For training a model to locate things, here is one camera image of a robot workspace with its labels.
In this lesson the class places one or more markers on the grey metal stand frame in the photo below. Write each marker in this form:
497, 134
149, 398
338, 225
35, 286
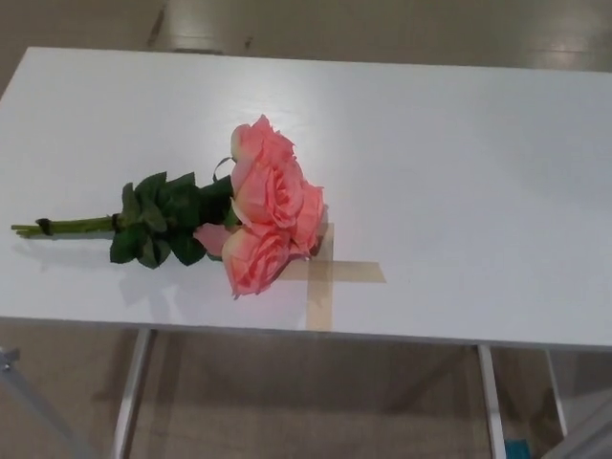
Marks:
28, 406
593, 444

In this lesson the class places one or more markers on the white table leg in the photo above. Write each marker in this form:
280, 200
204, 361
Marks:
557, 397
131, 392
492, 406

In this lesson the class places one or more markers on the beige masking tape strip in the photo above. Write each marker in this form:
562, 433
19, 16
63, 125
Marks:
356, 271
319, 306

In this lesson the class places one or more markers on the teal object on floor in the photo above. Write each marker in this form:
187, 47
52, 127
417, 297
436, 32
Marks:
520, 450

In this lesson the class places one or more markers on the pink rose bouquet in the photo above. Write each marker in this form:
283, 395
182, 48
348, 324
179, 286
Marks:
272, 191

